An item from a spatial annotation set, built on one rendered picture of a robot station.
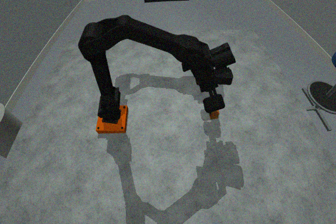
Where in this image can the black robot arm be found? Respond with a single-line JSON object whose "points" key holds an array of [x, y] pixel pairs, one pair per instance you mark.
{"points": [[195, 55]]}

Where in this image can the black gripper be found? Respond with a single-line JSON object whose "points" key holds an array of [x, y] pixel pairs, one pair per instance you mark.
{"points": [[214, 102]]}

